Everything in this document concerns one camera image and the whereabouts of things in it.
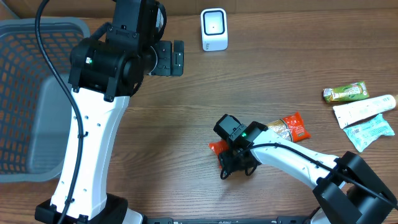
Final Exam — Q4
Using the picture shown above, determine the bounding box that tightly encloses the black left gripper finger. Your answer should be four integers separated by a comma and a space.
171, 58, 184, 77
173, 40, 184, 59

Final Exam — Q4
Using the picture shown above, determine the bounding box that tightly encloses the orange noodle packet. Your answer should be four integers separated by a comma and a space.
208, 112, 311, 156

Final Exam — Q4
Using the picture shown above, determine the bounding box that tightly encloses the white tube with gold cap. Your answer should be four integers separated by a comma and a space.
333, 95, 397, 129

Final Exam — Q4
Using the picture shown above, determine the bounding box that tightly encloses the teal snack packet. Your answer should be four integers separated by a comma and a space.
343, 113, 395, 152

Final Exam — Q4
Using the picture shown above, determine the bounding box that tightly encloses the green yellow snack packet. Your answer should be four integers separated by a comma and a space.
323, 81, 369, 103

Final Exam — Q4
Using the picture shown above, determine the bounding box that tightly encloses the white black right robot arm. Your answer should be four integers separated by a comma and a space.
214, 116, 397, 223

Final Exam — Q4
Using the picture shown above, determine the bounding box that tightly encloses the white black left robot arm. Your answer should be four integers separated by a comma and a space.
35, 0, 184, 224

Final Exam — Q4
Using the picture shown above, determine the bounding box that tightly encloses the white barcode scanner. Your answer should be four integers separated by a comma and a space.
200, 8, 228, 52

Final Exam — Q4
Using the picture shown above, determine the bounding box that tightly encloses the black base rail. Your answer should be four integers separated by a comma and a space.
144, 216, 308, 224

